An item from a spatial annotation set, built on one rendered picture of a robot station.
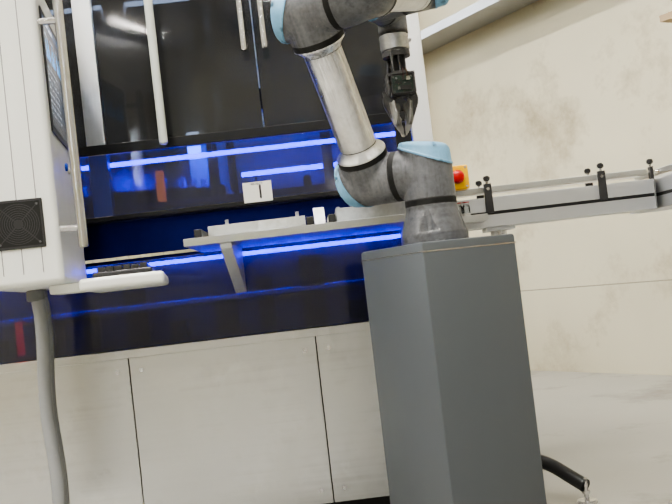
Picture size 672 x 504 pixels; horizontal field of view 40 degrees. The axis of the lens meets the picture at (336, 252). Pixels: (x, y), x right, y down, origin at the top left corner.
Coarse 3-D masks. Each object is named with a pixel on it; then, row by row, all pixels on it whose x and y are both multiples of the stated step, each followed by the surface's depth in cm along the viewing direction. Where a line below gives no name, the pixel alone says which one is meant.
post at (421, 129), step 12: (408, 24) 277; (408, 36) 277; (420, 36) 277; (420, 48) 277; (408, 60) 277; (420, 60) 277; (420, 72) 276; (420, 84) 276; (420, 96) 276; (420, 108) 276; (420, 120) 276; (420, 132) 276
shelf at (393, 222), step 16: (320, 224) 234; (336, 224) 234; (352, 224) 234; (368, 224) 234; (384, 224) 237; (400, 224) 246; (192, 240) 233; (208, 240) 233; (224, 240) 233; (240, 240) 234; (256, 240) 242; (272, 240) 251; (288, 240) 261; (304, 240) 271
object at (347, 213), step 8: (336, 208) 237; (344, 208) 237; (352, 208) 237; (360, 208) 237; (368, 208) 237; (376, 208) 237; (384, 208) 237; (392, 208) 237; (400, 208) 237; (336, 216) 237; (344, 216) 237; (352, 216) 237; (360, 216) 237; (368, 216) 237; (376, 216) 237
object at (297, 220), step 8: (296, 216) 248; (304, 216) 248; (232, 224) 248; (240, 224) 248; (248, 224) 248; (256, 224) 248; (264, 224) 248; (272, 224) 248; (280, 224) 248; (288, 224) 248; (296, 224) 248; (304, 224) 248; (208, 232) 247; (216, 232) 247; (224, 232) 247; (232, 232) 247; (240, 232) 248
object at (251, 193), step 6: (270, 180) 274; (246, 186) 274; (252, 186) 274; (258, 186) 274; (264, 186) 274; (270, 186) 274; (246, 192) 274; (252, 192) 274; (258, 192) 274; (264, 192) 274; (270, 192) 274; (246, 198) 274; (252, 198) 274; (258, 198) 274; (264, 198) 274; (270, 198) 274
